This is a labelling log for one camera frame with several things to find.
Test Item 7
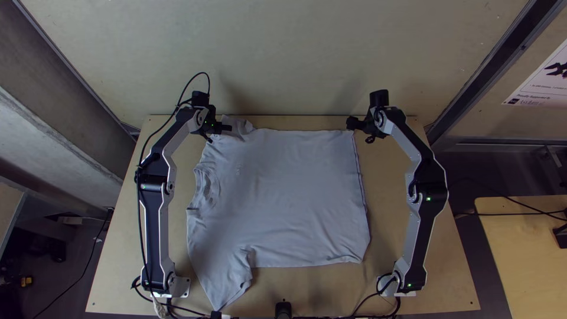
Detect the grey t-shirt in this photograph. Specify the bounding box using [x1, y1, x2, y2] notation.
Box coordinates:
[185, 114, 371, 312]

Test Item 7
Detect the white printed poster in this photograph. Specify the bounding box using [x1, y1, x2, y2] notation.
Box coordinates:
[501, 37, 567, 109]

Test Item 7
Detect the pale wooden side table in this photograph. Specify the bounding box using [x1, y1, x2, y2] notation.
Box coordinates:
[474, 194, 567, 319]

